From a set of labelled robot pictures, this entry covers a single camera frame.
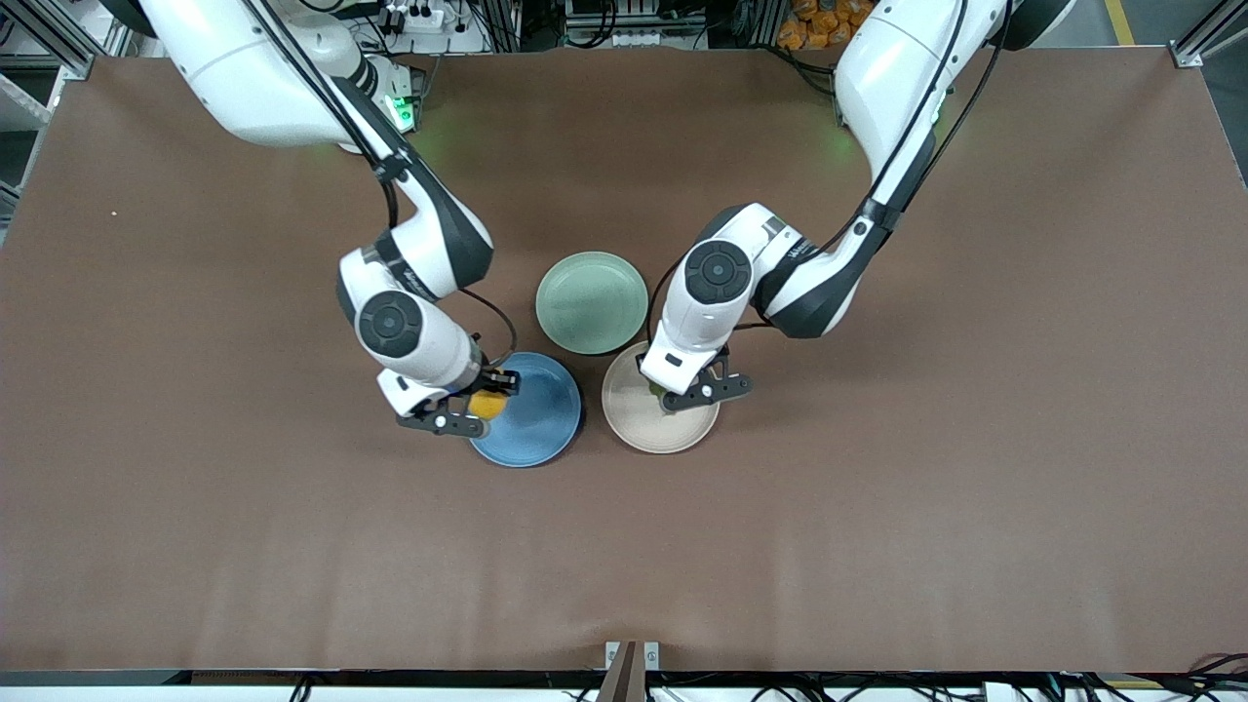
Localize brown post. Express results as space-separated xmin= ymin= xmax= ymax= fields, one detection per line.
xmin=596 ymin=641 xmax=641 ymax=702

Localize white power strip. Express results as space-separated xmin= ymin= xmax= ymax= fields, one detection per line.
xmin=380 ymin=3 xmax=447 ymax=32

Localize blue plate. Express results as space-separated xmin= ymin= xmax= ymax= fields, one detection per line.
xmin=468 ymin=351 xmax=584 ymax=469

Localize aluminium frame profile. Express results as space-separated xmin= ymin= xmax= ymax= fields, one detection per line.
xmin=1173 ymin=0 xmax=1248 ymax=70
xmin=0 ymin=0 xmax=133 ymax=82

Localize bag of oranges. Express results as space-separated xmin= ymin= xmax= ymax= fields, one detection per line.
xmin=776 ymin=0 xmax=861 ymax=52

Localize pale beige plate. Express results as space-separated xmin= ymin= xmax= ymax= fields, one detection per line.
xmin=601 ymin=340 xmax=722 ymax=455

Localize silver metal bracket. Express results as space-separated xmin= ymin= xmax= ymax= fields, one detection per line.
xmin=604 ymin=640 xmax=662 ymax=674

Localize green plate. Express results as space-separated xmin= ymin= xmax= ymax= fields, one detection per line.
xmin=535 ymin=251 xmax=650 ymax=357

